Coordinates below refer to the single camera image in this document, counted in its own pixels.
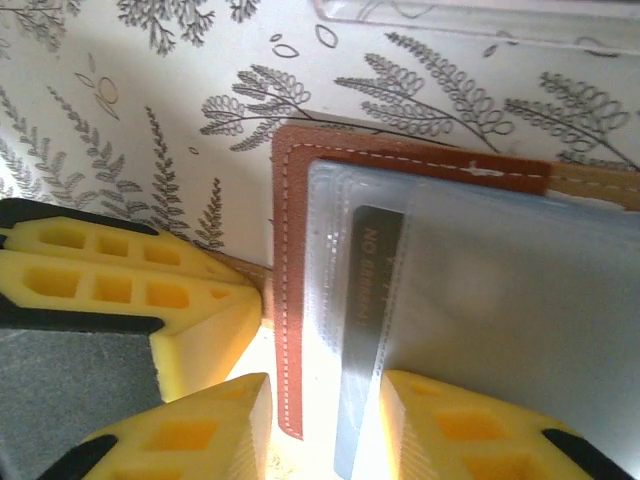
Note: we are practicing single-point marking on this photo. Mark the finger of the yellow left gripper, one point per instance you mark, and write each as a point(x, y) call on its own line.
point(130, 240)
point(200, 340)

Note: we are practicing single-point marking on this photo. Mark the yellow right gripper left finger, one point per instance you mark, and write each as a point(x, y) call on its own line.
point(200, 440)

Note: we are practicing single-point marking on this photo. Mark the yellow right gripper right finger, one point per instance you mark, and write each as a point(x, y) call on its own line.
point(450, 440)

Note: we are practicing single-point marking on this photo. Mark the brown leather card holder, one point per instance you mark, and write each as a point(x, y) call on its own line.
point(290, 250)

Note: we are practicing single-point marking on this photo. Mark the clear plastic box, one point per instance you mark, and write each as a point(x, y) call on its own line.
point(450, 20)

